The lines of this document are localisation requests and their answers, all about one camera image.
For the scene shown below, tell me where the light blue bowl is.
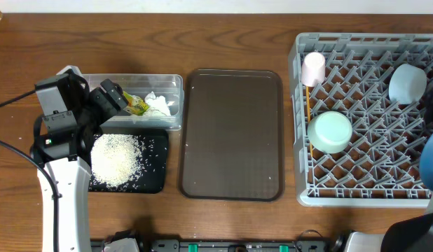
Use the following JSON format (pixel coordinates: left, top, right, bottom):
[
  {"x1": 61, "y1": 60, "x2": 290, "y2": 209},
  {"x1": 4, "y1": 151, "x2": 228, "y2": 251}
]
[{"x1": 388, "y1": 64, "x2": 427, "y2": 105}]

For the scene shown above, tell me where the yellow green snack wrapper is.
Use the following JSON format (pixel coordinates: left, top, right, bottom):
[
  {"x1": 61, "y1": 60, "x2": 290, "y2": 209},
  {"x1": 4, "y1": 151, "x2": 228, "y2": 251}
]
[{"x1": 123, "y1": 92, "x2": 149, "y2": 116}]

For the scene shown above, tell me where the dark blue plate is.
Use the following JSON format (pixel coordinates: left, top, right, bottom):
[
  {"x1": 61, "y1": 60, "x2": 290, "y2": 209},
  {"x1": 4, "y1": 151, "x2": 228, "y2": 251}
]
[{"x1": 419, "y1": 134, "x2": 433, "y2": 190}]

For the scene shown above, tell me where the white rice pile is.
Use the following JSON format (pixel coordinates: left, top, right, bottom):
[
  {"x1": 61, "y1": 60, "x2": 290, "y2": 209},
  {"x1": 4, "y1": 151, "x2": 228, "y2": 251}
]
[{"x1": 89, "y1": 132, "x2": 165, "y2": 193}]

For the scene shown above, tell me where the white napkin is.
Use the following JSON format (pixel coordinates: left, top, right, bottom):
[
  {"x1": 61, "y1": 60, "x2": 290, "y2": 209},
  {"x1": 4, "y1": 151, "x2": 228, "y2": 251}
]
[{"x1": 143, "y1": 92, "x2": 171, "y2": 117}]

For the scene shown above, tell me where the mint green bowl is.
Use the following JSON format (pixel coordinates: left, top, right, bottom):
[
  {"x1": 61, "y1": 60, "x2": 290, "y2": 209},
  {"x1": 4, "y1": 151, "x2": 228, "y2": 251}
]
[{"x1": 308, "y1": 111, "x2": 353, "y2": 154}]

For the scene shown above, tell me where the pink cup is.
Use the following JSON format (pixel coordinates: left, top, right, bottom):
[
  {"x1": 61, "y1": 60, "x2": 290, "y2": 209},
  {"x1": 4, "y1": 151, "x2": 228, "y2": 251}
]
[{"x1": 301, "y1": 52, "x2": 325, "y2": 87}]

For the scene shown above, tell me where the wooden chopstick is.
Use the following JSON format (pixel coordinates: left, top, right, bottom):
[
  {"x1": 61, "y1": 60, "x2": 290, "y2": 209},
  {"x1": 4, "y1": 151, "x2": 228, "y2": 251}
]
[{"x1": 305, "y1": 86, "x2": 313, "y2": 159}]

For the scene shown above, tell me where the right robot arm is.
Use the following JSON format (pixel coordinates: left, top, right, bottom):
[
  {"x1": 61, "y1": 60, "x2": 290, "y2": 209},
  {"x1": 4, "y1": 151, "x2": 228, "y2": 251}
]
[{"x1": 331, "y1": 64, "x2": 433, "y2": 251}]

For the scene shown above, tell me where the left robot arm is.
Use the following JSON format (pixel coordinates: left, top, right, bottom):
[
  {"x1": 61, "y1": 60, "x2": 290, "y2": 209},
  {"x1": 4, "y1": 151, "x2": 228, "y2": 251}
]
[{"x1": 30, "y1": 65, "x2": 128, "y2": 251}]

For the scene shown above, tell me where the black waste tray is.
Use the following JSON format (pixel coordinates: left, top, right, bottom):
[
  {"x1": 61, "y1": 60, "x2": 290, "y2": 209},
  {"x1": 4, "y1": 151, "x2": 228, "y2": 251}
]
[{"x1": 86, "y1": 126, "x2": 170, "y2": 195}]

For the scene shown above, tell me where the grey dishwasher rack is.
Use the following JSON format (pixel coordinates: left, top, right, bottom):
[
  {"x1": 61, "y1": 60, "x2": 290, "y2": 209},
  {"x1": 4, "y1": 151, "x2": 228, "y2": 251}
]
[{"x1": 288, "y1": 33, "x2": 433, "y2": 208}]

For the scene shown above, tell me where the clear plastic waste bin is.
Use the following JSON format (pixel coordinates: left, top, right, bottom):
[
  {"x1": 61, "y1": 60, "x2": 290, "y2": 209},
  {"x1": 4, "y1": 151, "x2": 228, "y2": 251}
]
[{"x1": 83, "y1": 73, "x2": 184, "y2": 130}]

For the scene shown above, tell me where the brown serving tray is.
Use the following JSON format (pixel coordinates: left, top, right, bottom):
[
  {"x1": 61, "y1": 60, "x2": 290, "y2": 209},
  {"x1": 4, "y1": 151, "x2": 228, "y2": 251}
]
[{"x1": 178, "y1": 69, "x2": 284, "y2": 202}]

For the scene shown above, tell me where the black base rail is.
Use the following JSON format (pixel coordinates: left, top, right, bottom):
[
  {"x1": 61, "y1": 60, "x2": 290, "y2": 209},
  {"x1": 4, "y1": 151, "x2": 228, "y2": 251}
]
[{"x1": 91, "y1": 230, "x2": 347, "y2": 252}]

